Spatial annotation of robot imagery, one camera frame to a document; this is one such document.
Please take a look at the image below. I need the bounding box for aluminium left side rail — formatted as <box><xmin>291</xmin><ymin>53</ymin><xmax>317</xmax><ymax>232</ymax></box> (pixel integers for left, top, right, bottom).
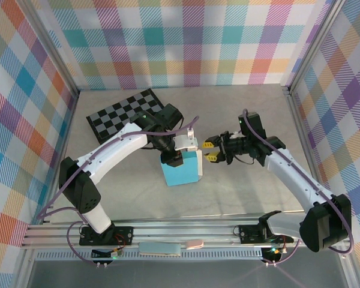
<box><xmin>41</xmin><ymin>88</ymin><xmax>80</xmax><ymax>224</ymax></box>

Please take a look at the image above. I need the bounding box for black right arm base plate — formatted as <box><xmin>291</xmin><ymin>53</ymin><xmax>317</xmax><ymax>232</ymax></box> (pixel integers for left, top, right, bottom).
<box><xmin>238</xmin><ymin>223</ymin><xmax>295</xmax><ymax>244</ymax></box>

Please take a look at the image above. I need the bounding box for aluminium right side rail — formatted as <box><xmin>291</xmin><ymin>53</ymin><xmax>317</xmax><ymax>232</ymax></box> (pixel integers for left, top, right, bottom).
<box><xmin>283</xmin><ymin>85</ymin><xmax>331</xmax><ymax>221</ymax></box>

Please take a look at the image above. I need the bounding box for black grey folded chessboard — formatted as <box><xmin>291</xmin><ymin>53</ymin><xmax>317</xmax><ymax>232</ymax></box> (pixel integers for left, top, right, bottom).
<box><xmin>86</xmin><ymin>88</ymin><xmax>166</xmax><ymax>144</ymax></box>

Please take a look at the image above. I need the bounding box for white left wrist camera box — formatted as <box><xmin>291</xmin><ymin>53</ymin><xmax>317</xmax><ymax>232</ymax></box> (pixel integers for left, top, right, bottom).
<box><xmin>172</xmin><ymin>127</ymin><xmax>199</xmax><ymax>152</ymax></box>

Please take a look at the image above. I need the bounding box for aluminium right corner post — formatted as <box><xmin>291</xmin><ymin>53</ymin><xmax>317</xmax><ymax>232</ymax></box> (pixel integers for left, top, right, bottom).
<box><xmin>286</xmin><ymin>0</ymin><xmax>349</xmax><ymax>94</ymax></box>

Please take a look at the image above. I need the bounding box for blue paper box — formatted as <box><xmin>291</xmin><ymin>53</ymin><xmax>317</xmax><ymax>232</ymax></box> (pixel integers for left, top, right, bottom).
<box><xmin>160</xmin><ymin>149</ymin><xmax>204</xmax><ymax>187</ymax></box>

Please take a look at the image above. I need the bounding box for aluminium corner post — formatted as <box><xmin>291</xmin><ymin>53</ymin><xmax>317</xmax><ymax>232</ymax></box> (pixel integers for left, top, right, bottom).
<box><xmin>16</xmin><ymin>0</ymin><xmax>81</xmax><ymax>101</ymax></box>
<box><xmin>286</xmin><ymin>0</ymin><xmax>349</xmax><ymax>94</ymax></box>

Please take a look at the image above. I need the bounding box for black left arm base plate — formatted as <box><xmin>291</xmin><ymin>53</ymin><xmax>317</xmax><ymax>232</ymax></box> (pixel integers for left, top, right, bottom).
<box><xmin>79</xmin><ymin>226</ymin><xmax>134</xmax><ymax>247</ymax></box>

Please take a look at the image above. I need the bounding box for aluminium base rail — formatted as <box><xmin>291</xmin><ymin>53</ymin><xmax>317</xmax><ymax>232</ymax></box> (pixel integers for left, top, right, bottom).
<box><xmin>20</xmin><ymin>220</ymin><xmax>352</xmax><ymax>250</ymax></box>

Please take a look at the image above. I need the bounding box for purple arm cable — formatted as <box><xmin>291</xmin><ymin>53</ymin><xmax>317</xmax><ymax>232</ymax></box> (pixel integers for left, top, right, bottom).
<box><xmin>242</xmin><ymin>109</ymin><xmax>355</xmax><ymax>266</ymax></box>
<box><xmin>35</xmin><ymin>115</ymin><xmax>200</xmax><ymax>266</ymax></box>

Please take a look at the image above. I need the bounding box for aluminium left corner post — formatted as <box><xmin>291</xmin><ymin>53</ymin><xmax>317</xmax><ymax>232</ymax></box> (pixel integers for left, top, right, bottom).
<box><xmin>16</xmin><ymin>0</ymin><xmax>81</xmax><ymax>101</ymax></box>

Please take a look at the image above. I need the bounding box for pink oval eraser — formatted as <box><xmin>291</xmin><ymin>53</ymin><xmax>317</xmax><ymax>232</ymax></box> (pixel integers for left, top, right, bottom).
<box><xmin>185</xmin><ymin>239</ymin><xmax>204</xmax><ymax>250</ymax></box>

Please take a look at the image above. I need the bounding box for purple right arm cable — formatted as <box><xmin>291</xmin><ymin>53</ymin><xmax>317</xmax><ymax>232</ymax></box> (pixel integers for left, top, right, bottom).
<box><xmin>242</xmin><ymin>109</ymin><xmax>355</xmax><ymax>266</ymax></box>

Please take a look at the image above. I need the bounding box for blue grey sponge pad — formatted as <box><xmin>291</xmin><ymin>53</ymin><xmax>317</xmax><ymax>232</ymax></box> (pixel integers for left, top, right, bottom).
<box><xmin>139</xmin><ymin>242</ymin><xmax>182</xmax><ymax>257</ymax></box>

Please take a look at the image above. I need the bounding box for perforated metal cable tray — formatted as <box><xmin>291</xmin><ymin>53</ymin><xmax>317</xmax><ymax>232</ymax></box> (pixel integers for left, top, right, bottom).
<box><xmin>35</xmin><ymin>248</ymin><xmax>264</xmax><ymax>261</ymax></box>

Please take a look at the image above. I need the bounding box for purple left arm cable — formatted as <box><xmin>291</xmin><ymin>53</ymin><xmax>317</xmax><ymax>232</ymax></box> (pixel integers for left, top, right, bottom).
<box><xmin>35</xmin><ymin>115</ymin><xmax>200</xmax><ymax>266</ymax></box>

